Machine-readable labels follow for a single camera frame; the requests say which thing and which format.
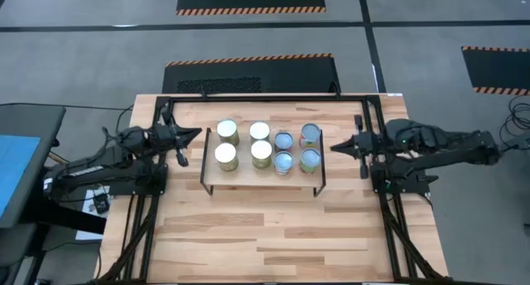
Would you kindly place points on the tall green pear-label can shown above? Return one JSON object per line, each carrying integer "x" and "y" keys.
{"x": 259, "y": 131}

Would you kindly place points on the white paper sheet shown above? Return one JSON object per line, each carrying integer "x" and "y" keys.
{"x": 87, "y": 225}

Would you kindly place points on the tall green orange-label can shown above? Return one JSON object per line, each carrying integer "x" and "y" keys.
{"x": 227, "y": 128}

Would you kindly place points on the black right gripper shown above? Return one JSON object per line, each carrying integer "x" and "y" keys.
{"x": 370, "y": 144}

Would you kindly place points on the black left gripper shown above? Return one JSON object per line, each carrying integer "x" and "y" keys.
{"x": 163, "y": 138}

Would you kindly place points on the blue screen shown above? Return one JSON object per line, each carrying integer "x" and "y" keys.
{"x": 16, "y": 169}

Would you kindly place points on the short blue pink corn can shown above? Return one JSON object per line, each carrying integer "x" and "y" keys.
{"x": 283, "y": 141}
{"x": 283, "y": 160}

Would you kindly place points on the wooden shelf black metal frame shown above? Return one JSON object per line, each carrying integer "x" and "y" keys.
{"x": 248, "y": 175}

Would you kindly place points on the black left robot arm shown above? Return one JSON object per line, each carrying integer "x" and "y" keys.
{"x": 95, "y": 169}

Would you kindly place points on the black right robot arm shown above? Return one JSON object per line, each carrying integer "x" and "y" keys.
{"x": 455, "y": 152}

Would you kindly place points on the small black device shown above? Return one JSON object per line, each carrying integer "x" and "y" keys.
{"x": 100, "y": 203}

